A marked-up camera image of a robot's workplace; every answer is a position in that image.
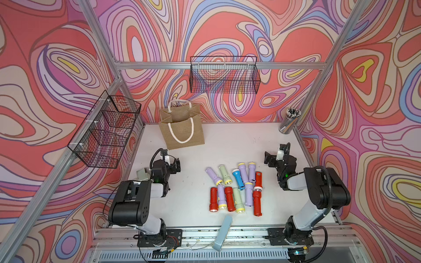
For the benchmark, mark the red flashlight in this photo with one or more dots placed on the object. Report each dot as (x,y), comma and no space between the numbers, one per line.
(213,206)
(257,196)
(229,194)
(258,186)

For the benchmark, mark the green flashlight upper row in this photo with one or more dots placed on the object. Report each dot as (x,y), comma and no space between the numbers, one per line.
(226,177)

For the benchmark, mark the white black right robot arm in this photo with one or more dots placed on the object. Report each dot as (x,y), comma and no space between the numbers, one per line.
(325,188)

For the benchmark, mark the black wire basket back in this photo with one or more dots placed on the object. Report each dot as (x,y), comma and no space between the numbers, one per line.
(224,74)

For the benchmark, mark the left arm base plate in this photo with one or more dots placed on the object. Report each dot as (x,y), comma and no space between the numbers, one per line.
(170,239)

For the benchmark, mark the green flashlight row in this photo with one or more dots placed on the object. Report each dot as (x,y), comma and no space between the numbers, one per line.
(239,206)
(226,177)

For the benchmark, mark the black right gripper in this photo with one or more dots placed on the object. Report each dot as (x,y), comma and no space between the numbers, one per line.
(273,159)

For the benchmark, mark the silver metal pen cup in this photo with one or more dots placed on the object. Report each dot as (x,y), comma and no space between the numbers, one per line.
(292,114)

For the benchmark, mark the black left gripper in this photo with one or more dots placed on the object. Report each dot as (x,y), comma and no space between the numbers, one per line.
(175,164)

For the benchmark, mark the black wire basket left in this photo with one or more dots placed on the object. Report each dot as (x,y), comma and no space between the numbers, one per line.
(105,132)

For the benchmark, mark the brown burlap tote bag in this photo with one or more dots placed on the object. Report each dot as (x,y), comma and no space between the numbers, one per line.
(181,124)

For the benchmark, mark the purple flashlight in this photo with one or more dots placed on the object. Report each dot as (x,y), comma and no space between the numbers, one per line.
(222,203)
(251,172)
(214,177)
(243,172)
(248,187)

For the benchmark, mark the green flashlight lower row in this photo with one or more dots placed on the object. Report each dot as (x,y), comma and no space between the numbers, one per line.
(239,206)

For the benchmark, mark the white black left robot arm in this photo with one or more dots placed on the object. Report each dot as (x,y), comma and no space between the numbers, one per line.
(131,204)

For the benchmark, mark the grey blue rectangular block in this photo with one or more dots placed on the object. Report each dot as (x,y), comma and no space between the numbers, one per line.
(222,233)

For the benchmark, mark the black wire basket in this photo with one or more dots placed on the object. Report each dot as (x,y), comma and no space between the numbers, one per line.
(105,132)
(224,74)

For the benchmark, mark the blue flashlight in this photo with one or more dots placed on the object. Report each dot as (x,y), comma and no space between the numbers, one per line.
(237,175)

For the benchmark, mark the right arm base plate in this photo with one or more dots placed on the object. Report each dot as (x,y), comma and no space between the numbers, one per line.
(295,238)

